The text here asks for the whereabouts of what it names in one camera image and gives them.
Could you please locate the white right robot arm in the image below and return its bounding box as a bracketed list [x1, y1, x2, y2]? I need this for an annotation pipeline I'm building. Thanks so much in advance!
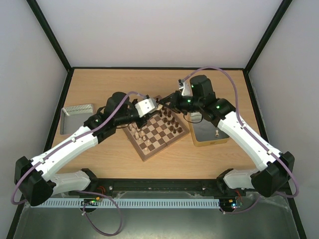
[159, 75, 295, 197]

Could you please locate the black aluminium frame rail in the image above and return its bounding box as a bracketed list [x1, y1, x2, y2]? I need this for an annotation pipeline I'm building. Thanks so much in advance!
[67, 178, 290, 197]

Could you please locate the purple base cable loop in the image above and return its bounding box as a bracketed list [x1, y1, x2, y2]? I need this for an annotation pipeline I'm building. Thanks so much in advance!
[74, 190, 123, 236]

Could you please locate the dark chess piece row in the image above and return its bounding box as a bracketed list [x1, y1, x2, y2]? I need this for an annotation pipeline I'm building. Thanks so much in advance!
[154, 105, 184, 136]

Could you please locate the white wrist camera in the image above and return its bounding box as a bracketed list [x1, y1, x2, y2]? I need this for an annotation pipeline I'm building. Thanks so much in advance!
[135, 98, 158, 118]
[178, 79, 191, 96]

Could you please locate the silver metal tin box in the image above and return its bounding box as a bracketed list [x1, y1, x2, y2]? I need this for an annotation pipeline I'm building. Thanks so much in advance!
[187, 113, 230, 147]

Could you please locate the wooden chess board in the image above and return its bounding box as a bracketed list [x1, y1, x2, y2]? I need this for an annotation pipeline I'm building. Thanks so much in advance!
[123, 112, 189, 162]

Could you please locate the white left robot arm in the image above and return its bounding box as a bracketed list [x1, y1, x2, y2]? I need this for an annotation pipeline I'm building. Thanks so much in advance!
[10, 92, 158, 206]

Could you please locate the cream piece row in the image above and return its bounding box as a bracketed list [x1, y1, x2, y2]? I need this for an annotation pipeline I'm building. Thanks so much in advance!
[127, 123, 149, 153]

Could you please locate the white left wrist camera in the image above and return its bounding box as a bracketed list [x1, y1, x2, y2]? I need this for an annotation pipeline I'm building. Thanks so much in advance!
[135, 98, 158, 118]

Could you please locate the light blue cable duct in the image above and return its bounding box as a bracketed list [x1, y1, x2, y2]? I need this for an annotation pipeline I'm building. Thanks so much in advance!
[38, 198, 220, 209]

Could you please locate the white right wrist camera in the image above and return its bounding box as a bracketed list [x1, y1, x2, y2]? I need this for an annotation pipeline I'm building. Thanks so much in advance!
[178, 79, 191, 96]

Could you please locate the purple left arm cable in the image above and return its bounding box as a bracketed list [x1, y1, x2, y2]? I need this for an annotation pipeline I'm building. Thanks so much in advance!
[10, 91, 148, 205]

